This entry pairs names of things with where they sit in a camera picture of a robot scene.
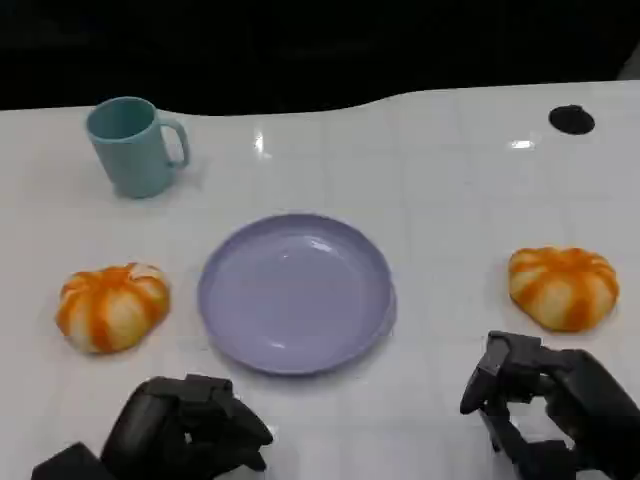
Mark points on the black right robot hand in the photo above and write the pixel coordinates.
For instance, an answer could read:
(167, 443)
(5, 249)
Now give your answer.
(575, 400)

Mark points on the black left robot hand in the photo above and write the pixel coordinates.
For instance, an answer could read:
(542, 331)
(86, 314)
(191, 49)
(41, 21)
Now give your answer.
(150, 425)

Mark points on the orange and white bread roll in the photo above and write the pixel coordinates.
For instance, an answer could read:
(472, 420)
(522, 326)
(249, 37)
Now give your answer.
(564, 287)
(112, 308)

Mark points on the lilac plate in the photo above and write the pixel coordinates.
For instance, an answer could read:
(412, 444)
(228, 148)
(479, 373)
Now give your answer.
(296, 295)

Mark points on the pale green mug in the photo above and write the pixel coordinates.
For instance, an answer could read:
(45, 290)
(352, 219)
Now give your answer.
(132, 147)

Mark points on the black round table grommet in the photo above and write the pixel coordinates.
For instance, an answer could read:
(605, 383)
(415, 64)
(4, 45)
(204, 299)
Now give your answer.
(571, 119)

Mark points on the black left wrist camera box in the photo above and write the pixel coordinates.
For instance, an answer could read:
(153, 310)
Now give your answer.
(67, 465)

